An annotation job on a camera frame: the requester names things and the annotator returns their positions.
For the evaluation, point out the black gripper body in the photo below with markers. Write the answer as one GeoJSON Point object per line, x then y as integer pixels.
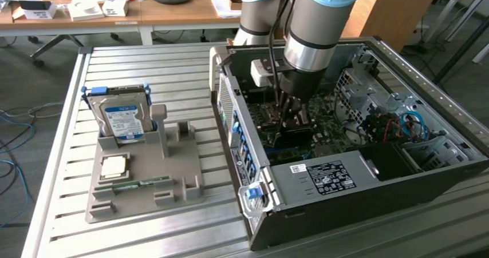
{"type": "Point", "coordinates": [302, 83]}

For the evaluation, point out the black Nvidia graphics card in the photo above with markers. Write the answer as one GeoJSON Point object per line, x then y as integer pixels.
{"type": "Point", "coordinates": [296, 139]}

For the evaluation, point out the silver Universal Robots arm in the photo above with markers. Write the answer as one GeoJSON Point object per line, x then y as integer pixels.
{"type": "Point", "coordinates": [317, 26]}

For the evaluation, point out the CPU socket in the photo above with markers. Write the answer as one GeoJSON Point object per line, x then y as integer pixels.
{"type": "Point", "coordinates": [269, 113]}

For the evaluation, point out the green motherboard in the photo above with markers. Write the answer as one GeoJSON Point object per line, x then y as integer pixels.
{"type": "Point", "coordinates": [336, 135]}

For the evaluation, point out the silver perforated drive cage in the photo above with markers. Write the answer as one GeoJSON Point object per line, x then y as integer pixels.
{"type": "Point", "coordinates": [356, 97]}

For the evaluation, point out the grey power supply unit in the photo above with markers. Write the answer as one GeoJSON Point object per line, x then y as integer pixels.
{"type": "Point", "coordinates": [294, 189]}

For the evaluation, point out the blue case latch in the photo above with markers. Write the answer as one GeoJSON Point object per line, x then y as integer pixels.
{"type": "Point", "coordinates": [254, 193]}

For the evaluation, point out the white paper stack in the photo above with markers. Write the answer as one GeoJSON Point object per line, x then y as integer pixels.
{"type": "Point", "coordinates": [225, 7]}

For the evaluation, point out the black open PC case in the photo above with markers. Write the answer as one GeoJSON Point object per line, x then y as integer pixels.
{"type": "Point", "coordinates": [344, 212]}

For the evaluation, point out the silver disk bay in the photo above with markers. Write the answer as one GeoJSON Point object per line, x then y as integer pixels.
{"type": "Point", "coordinates": [432, 155]}

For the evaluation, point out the grey printed parts rack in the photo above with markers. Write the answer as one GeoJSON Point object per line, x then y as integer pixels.
{"type": "Point", "coordinates": [153, 166]}

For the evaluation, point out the green RAM stick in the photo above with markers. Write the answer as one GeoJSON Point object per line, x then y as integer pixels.
{"type": "Point", "coordinates": [130, 185]}

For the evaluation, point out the silver CPU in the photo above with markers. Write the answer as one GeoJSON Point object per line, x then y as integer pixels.
{"type": "Point", "coordinates": [114, 168]}

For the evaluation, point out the white box with label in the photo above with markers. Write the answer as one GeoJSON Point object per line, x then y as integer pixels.
{"type": "Point", "coordinates": [114, 9]}

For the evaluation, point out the white box with round disc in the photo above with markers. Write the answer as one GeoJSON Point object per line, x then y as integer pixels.
{"type": "Point", "coordinates": [86, 10]}

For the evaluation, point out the grey table leg with casters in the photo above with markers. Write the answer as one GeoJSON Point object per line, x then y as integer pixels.
{"type": "Point", "coordinates": [54, 45]}

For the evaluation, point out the white box with black lid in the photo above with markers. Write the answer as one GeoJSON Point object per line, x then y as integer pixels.
{"type": "Point", "coordinates": [38, 12]}

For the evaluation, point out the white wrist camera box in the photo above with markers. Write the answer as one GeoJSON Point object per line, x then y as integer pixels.
{"type": "Point", "coordinates": [261, 72]}

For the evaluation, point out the wooden desk white frame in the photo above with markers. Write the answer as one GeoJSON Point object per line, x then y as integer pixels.
{"type": "Point", "coordinates": [77, 23]}
{"type": "Point", "coordinates": [198, 12]}

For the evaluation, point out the black metal post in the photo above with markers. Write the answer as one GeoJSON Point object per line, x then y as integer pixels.
{"type": "Point", "coordinates": [460, 51]}

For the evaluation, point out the hard disk with blue bracket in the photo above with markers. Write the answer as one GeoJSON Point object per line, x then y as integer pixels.
{"type": "Point", "coordinates": [122, 120]}

